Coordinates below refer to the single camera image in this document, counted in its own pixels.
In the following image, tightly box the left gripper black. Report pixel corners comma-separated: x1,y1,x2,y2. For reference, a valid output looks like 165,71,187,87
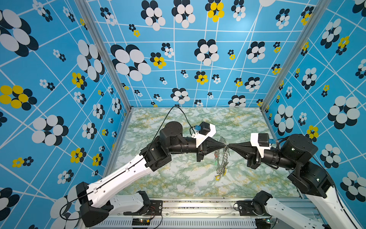
168,136,226,161

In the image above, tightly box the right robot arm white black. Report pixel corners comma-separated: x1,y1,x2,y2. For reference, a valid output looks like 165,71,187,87
228,133,361,229

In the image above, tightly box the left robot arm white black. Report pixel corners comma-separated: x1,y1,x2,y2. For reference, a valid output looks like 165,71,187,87
76,121,226,227

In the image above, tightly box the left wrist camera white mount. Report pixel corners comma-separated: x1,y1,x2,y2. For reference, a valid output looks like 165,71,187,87
192,122,216,148

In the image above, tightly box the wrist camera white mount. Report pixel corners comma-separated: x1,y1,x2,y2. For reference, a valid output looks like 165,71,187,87
192,122,216,148
250,133,272,158

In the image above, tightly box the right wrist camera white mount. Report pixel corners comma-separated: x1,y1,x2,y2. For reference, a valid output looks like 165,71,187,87
250,133,272,158

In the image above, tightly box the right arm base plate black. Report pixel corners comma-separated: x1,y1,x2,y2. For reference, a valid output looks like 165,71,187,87
233,200,272,218

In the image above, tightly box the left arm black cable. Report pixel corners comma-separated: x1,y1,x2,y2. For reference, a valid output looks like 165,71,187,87
59,105,198,221

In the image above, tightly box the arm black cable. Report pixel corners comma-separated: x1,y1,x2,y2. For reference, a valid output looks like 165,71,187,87
59,105,198,221
271,136,361,229

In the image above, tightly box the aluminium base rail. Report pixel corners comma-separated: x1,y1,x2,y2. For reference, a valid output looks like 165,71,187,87
105,197,327,229

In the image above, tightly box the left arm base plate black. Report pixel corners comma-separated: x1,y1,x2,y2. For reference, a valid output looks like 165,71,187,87
132,200,163,216

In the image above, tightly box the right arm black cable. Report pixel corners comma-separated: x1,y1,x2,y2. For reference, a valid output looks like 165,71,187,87
271,136,361,229

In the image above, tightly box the left corner aluminium post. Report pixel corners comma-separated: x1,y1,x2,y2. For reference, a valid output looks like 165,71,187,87
75,0,131,114

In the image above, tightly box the corner aluminium post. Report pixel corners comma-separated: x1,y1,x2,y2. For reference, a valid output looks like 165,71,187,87
260,0,331,114
75,0,131,114

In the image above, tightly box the right corner aluminium post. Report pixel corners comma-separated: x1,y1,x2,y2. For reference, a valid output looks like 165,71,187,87
260,0,331,114

